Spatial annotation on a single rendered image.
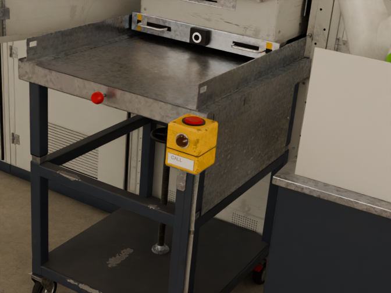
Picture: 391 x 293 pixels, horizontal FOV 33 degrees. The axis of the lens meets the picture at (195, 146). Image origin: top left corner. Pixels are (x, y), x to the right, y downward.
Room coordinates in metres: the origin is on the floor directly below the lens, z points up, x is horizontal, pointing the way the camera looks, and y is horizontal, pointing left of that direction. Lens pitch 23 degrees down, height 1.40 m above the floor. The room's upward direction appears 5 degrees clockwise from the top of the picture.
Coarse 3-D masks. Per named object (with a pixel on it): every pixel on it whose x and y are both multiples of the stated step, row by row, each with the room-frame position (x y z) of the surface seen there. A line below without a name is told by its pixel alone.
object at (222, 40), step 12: (132, 12) 2.19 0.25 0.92; (132, 24) 2.19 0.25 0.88; (156, 24) 2.15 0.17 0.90; (168, 24) 2.12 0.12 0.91; (180, 24) 2.10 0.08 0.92; (192, 24) 2.08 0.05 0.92; (168, 36) 2.12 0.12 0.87; (180, 36) 2.10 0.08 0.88; (216, 36) 2.04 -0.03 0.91; (228, 36) 2.02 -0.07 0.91; (240, 36) 2.00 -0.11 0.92; (216, 48) 2.04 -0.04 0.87; (228, 48) 2.02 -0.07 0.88; (252, 48) 1.98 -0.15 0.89; (276, 48) 1.94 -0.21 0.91
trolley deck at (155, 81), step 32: (32, 64) 1.76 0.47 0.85; (64, 64) 1.79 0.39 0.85; (96, 64) 1.82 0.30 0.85; (128, 64) 1.85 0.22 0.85; (160, 64) 1.88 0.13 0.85; (192, 64) 1.91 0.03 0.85; (224, 64) 1.94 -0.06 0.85; (128, 96) 1.60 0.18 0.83; (160, 96) 1.59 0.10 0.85; (192, 96) 1.61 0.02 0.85; (256, 96) 1.73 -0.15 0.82
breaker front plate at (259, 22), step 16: (144, 0) 2.19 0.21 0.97; (160, 0) 2.16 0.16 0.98; (176, 0) 2.13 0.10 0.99; (192, 0) 2.10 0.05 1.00; (224, 0) 2.04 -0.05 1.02; (240, 0) 2.02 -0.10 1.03; (272, 0) 1.97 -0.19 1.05; (160, 16) 2.15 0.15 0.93; (176, 16) 2.12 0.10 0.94; (192, 16) 2.10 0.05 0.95; (208, 16) 2.07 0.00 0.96; (224, 16) 2.04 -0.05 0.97; (240, 16) 2.02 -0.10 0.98; (256, 16) 1.99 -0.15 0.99; (272, 16) 1.97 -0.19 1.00; (240, 32) 2.01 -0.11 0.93; (256, 32) 1.99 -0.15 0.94; (272, 32) 1.96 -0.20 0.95
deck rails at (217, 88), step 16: (128, 16) 2.19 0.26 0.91; (64, 32) 1.91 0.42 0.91; (80, 32) 1.97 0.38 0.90; (96, 32) 2.04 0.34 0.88; (112, 32) 2.11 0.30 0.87; (128, 32) 2.19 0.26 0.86; (32, 48) 1.79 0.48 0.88; (48, 48) 1.85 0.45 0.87; (64, 48) 1.91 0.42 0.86; (80, 48) 1.95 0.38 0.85; (288, 48) 1.98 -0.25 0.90; (256, 64) 1.79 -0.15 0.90; (272, 64) 1.89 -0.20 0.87; (288, 64) 1.99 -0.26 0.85; (208, 80) 1.55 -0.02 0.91; (224, 80) 1.62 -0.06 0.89; (240, 80) 1.71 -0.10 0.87; (256, 80) 1.79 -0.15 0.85; (208, 96) 1.56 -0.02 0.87; (224, 96) 1.63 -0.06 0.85
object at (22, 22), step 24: (0, 0) 2.00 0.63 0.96; (24, 0) 2.06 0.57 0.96; (48, 0) 2.12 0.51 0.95; (72, 0) 2.19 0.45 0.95; (96, 0) 2.26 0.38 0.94; (120, 0) 2.33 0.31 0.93; (0, 24) 2.00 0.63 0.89; (24, 24) 2.06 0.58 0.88; (48, 24) 2.12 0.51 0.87; (72, 24) 2.19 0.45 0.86
